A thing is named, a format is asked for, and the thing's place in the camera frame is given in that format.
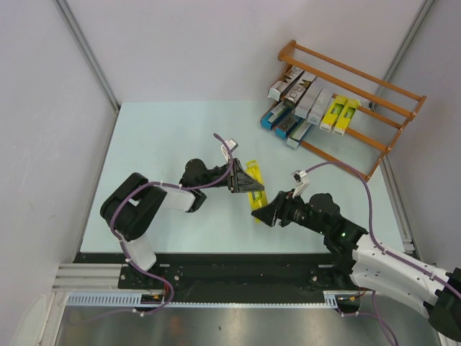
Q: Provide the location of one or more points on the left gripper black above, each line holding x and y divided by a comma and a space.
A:
238, 181

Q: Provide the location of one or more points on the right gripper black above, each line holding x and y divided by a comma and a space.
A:
279, 209

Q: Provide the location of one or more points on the yellow Curaprox box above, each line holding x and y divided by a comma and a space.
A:
257, 199
332, 115
346, 116

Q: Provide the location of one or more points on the blue toothpaste box with barcode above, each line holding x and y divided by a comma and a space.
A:
274, 115

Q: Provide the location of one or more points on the lilac text-side toothpaste box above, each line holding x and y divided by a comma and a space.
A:
308, 99

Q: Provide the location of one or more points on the lilac Protefix toothpaste box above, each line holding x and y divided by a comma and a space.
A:
320, 107

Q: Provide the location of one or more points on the silver black R&O charcoal box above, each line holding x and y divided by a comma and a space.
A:
282, 85

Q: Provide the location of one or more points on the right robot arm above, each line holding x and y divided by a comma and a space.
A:
368, 263

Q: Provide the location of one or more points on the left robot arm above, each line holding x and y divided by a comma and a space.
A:
130, 209

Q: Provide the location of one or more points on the orange wooden shelf rack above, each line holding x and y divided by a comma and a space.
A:
376, 126

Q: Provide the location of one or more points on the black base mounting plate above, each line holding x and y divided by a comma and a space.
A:
234, 278

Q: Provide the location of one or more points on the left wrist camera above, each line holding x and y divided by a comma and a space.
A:
228, 148

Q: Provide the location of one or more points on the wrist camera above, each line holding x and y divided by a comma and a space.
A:
228, 148
301, 182

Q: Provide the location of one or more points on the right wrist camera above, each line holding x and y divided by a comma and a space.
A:
301, 182

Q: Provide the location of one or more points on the aluminium frame rail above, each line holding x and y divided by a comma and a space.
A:
87, 278

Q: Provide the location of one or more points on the white slotted cable duct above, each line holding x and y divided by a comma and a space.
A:
115, 299

